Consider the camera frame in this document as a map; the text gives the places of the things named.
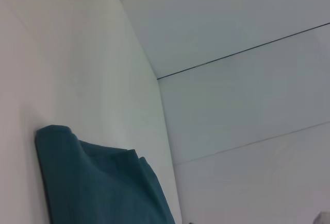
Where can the silver depth camera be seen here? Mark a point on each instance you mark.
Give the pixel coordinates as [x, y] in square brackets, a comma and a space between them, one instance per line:
[323, 219]

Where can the blue t-shirt with white print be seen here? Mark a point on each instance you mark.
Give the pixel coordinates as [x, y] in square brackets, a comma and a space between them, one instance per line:
[103, 182]

